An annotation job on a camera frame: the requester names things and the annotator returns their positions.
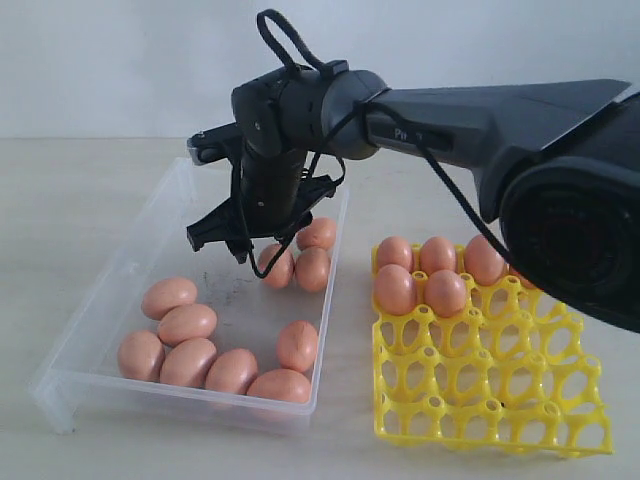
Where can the clear plastic bin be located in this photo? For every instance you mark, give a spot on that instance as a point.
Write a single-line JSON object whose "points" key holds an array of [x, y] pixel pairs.
{"points": [[82, 369]]}

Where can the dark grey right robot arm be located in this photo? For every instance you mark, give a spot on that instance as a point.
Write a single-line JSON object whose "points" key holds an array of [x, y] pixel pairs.
{"points": [[555, 164]]}

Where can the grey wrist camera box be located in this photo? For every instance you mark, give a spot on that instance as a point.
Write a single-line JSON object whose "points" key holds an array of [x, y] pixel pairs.
{"points": [[209, 146]]}

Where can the yellow plastic egg tray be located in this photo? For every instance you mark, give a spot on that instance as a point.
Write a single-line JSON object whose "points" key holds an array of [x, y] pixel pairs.
{"points": [[508, 372]]}

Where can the brown egg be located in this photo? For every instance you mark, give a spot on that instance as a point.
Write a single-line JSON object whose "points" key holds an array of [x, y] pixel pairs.
{"points": [[282, 385], [140, 356], [395, 290], [312, 269], [395, 250], [321, 233], [445, 293], [436, 254], [297, 346], [522, 279], [282, 271], [188, 364], [167, 294], [483, 262], [232, 372], [187, 322]]}

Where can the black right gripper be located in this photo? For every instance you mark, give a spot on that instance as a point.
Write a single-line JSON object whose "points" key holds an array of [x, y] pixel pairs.
{"points": [[271, 197]]}

